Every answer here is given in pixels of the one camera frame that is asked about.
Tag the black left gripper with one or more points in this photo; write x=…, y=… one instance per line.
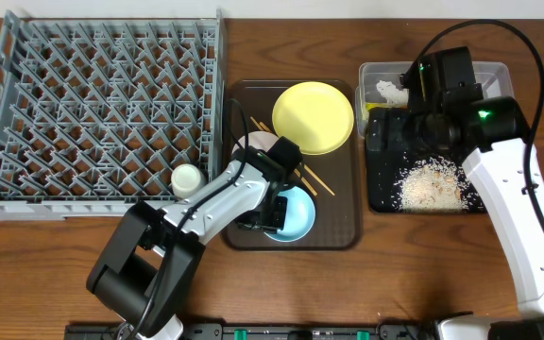
x=263, y=219

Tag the light blue bowl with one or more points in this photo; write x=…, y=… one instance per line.
x=299, y=216

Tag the rice and food scraps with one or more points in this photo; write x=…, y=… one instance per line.
x=433, y=185

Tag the white tissue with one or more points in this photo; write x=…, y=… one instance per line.
x=393, y=96

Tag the yellow orange snack wrapper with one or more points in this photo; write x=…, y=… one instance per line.
x=370, y=106

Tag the white pink shallow bowl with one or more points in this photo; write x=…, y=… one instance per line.
x=262, y=140

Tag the pale green cup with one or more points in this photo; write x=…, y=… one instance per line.
x=186, y=179

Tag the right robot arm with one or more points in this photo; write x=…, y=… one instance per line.
x=492, y=142

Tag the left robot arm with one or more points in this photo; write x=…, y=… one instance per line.
x=146, y=268

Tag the clear plastic waste bin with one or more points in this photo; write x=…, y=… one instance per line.
x=493, y=76

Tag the grey plastic dishwasher rack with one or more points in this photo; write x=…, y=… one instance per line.
x=95, y=115

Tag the wooden chopstick lower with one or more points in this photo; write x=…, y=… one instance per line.
x=263, y=127

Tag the wooden chopstick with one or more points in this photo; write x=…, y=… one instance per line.
x=310, y=171
x=263, y=127

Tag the black rectangular tray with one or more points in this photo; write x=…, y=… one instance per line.
x=386, y=152

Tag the wooden chopstick upper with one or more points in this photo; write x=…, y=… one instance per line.
x=310, y=171

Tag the yellow round plate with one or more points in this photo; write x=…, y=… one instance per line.
x=315, y=116

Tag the dark brown serving tray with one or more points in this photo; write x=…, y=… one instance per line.
x=338, y=209

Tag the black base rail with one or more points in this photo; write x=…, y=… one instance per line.
x=396, y=331

